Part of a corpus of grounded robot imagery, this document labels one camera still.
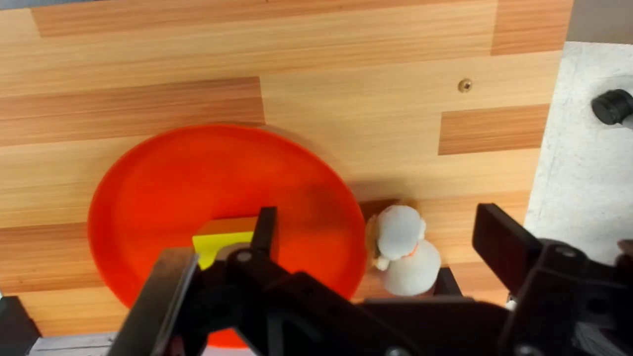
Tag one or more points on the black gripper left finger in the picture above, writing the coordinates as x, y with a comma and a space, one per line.
264, 283

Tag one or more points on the yellow block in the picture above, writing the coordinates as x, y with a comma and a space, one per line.
225, 238

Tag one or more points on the white plush doll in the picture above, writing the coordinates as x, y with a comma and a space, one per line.
403, 254

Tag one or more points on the black round knob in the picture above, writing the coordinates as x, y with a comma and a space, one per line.
615, 105

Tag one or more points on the red round plate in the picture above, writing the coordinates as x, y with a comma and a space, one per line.
199, 190

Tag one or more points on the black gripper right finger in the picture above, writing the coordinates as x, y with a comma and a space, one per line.
567, 297

